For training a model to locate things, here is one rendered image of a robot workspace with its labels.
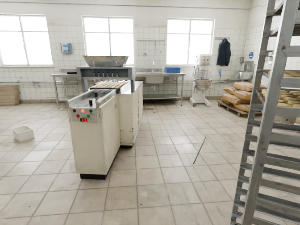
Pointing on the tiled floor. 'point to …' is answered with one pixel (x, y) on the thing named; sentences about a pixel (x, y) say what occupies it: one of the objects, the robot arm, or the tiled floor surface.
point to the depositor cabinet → (129, 114)
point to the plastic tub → (23, 133)
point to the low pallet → (237, 110)
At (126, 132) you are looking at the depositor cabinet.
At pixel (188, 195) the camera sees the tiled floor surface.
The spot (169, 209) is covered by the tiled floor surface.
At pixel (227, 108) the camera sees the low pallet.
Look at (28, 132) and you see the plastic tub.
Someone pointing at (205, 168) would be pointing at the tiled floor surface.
